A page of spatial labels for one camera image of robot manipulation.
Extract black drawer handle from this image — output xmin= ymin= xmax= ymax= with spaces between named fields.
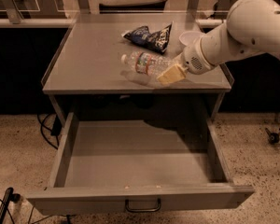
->
xmin=125 ymin=198 xmax=161 ymax=213

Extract black wheeled stand base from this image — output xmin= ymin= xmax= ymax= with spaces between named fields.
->
xmin=264 ymin=114 xmax=280 ymax=145

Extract blue crumpled chip bag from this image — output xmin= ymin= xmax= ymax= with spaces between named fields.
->
xmin=121 ymin=24 xmax=172 ymax=54

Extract clear plastic water bottle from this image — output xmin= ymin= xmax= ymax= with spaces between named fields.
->
xmin=121 ymin=51 xmax=179 ymax=77

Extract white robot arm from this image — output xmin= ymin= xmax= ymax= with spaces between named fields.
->
xmin=157 ymin=0 xmax=280 ymax=85

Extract black floor cables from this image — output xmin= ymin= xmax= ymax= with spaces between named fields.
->
xmin=36 ymin=112 xmax=61 ymax=150

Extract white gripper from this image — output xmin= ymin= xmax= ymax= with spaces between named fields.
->
xmin=157 ymin=38 xmax=215 ymax=85

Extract white horizontal rail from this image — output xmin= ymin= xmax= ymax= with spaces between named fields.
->
xmin=0 ymin=19 xmax=225 ymax=29

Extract white ceramic bowl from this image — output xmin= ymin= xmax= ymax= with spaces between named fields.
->
xmin=179 ymin=31 xmax=203 ymax=46

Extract dark chair back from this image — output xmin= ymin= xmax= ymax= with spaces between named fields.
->
xmin=99 ymin=0 xmax=168 ymax=14

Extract grey metal cabinet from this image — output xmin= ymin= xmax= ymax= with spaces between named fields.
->
xmin=43 ymin=13 xmax=232 ymax=122

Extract open grey top drawer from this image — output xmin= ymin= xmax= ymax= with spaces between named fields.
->
xmin=26 ymin=113 xmax=254 ymax=215

